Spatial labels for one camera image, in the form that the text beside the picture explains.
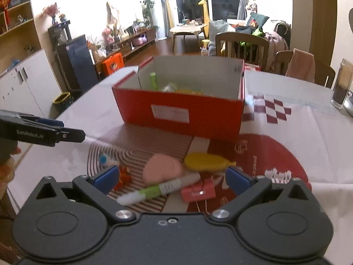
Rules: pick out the red cardboard box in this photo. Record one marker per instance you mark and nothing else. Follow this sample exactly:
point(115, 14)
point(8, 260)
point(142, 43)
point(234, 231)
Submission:
point(179, 110)

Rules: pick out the wooden tv cabinet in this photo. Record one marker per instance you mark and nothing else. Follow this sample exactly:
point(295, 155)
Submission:
point(126, 48)

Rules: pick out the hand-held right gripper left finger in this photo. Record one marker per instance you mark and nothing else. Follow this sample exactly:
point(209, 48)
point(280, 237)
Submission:
point(106, 177)

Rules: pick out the wooden dining chair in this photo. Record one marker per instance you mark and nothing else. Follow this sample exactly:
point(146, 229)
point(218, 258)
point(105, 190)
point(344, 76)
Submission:
point(325, 73)
point(242, 40)

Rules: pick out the yellow rim trash bin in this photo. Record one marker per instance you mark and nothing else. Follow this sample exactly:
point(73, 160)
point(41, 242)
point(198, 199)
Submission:
point(63, 102)

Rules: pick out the pink flower vase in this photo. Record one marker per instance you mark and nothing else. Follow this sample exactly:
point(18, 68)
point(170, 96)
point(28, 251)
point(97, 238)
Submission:
point(51, 12)

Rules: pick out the yellow stool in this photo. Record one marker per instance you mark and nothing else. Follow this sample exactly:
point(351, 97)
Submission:
point(204, 44)

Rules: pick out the black shelf stand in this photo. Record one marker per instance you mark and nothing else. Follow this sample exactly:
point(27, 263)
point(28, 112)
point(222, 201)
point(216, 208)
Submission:
point(59, 33)

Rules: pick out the small red orange toy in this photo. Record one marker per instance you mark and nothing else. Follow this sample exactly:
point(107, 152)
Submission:
point(123, 177)

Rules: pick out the white red printed tablecloth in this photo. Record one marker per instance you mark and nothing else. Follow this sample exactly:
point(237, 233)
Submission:
point(303, 149)

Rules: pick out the white green marker pen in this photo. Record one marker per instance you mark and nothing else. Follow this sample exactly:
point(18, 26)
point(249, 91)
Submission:
point(162, 189)

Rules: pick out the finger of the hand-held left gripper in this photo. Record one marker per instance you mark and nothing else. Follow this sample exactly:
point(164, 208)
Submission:
point(71, 135)
point(48, 122)

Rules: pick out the orange cardboard box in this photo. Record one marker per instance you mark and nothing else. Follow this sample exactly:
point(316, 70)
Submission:
point(112, 64)

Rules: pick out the clear plastic bottle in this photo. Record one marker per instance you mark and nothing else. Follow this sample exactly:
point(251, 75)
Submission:
point(204, 52)

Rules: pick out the green highlighter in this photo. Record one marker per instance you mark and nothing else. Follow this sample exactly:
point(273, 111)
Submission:
point(154, 81)

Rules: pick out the green potted plant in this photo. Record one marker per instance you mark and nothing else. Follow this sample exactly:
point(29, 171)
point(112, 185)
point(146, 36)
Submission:
point(149, 5)

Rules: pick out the white cabinet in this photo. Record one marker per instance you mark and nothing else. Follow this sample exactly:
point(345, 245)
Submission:
point(27, 88)

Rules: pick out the yellow banana toy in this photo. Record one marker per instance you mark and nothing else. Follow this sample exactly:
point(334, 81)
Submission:
point(206, 161)

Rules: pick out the grey sofa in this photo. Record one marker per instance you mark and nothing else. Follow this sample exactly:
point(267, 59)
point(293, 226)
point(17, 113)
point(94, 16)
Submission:
point(281, 29)

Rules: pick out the grey desk lamp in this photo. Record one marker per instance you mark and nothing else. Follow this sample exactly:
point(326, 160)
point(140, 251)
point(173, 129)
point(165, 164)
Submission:
point(350, 102)

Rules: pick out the wooden bookshelf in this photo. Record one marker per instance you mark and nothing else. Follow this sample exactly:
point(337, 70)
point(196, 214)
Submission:
point(19, 33)

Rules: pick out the wooden door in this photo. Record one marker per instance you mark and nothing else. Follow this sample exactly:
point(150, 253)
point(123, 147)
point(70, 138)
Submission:
point(321, 19)

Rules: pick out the wooden coffee table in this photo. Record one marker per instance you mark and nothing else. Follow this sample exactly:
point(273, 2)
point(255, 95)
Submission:
point(188, 28)

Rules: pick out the floral cloth cover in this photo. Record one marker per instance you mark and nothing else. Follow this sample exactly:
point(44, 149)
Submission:
point(121, 13)

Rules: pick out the white standing air conditioner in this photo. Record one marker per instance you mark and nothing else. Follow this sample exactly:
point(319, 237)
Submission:
point(155, 11)

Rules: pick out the pink doll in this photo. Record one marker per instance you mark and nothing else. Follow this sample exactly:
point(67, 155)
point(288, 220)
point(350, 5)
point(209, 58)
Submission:
point(108, 36)

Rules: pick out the yellow giraffe toy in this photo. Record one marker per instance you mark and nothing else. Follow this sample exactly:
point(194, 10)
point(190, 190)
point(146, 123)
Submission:
point(204, 9)

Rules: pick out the person's left hand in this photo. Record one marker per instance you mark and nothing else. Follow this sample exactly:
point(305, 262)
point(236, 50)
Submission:
point(6, 171)

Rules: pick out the red printed packet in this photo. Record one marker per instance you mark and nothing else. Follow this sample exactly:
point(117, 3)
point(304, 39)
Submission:
point(252, 66)

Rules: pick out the white plastic bag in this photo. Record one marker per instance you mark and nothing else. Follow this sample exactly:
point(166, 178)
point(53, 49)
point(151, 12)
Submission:
point(217, 36)

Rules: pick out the pink plush toy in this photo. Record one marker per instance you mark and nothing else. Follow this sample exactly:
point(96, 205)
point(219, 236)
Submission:
point(251, 7)

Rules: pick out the pink round puff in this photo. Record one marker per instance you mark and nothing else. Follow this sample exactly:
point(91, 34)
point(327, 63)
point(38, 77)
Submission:
point(162, 168)

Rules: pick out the glass bottle with dark liquid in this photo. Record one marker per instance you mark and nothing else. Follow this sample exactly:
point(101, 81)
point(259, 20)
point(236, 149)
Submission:
point(341, 85)

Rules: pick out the green garment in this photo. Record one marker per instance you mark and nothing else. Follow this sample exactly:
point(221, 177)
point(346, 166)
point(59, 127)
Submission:
point(258, 31)

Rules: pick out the pink kettlebell toy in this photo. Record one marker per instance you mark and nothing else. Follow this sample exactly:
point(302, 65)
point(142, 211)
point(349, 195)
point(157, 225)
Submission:
point(139, 39)

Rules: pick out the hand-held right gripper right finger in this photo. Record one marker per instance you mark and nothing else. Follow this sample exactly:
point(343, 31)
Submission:
point(236, 180)

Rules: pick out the pink towel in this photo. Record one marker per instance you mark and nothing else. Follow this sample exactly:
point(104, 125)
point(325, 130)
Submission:
point(300, 65)

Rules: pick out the red knot ornament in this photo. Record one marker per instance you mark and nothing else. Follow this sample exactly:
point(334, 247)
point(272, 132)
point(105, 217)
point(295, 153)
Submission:
point(5, 2)

